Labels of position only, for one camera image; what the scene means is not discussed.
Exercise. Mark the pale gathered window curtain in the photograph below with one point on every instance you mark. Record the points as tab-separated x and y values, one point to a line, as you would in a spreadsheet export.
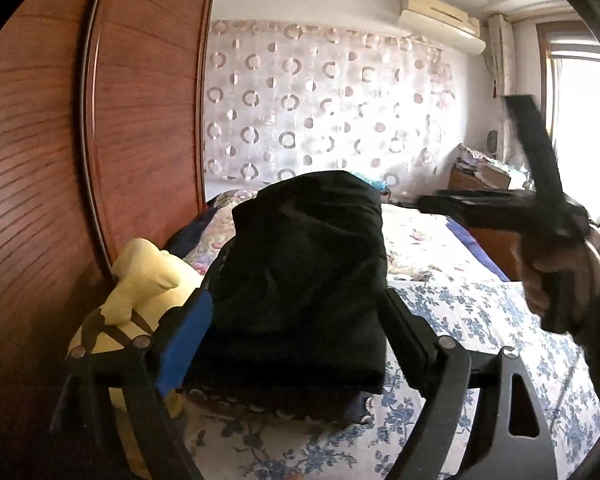
500	50

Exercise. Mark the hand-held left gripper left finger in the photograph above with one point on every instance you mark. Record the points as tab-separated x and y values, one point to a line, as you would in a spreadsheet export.
185	340

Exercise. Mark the black printed t-shirt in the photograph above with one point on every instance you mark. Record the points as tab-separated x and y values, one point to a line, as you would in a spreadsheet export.
300	270

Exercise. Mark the yellow plush toy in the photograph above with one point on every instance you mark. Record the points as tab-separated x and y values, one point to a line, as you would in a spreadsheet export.
140	280

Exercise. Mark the flat cardboard box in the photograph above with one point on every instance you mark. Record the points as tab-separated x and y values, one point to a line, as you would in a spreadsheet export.
495	175

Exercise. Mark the person's left hand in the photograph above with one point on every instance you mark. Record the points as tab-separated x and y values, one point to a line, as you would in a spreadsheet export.
291	475

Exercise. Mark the person's right hand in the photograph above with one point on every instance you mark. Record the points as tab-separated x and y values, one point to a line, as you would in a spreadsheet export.
585	285

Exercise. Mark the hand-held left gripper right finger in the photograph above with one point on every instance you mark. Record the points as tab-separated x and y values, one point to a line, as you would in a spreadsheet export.
410	340

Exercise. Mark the wooden side cabinet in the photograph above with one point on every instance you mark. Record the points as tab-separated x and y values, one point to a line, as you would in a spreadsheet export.
490	250

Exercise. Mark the cream air conditioner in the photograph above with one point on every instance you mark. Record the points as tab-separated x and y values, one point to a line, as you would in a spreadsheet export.
440	25

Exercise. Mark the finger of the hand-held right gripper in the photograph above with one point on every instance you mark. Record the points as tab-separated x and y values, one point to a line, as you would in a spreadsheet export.
475	206
542	170

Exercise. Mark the wood-framed window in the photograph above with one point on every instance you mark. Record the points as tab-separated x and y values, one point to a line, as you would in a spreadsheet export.
585	110

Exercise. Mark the sheer circle-patterned wall curtain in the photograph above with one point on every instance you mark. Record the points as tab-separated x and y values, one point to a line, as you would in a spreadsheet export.
330	110

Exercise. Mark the dark oval wall item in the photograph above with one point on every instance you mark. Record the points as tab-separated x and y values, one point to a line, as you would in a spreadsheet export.
493	141

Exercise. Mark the blue blanket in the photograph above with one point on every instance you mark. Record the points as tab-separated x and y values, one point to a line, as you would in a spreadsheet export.
480	255

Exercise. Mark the blue floral bed sheet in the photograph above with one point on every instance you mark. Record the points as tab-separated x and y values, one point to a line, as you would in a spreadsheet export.
470	320

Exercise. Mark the floral quilt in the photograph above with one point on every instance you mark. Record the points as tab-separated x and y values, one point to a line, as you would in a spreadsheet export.
415	240

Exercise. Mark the cardboard box with blue cloth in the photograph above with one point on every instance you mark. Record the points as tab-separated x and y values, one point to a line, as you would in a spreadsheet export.
377	184

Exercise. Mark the stack of folded cloths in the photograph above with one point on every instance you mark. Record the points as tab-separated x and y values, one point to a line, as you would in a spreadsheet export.
467	157

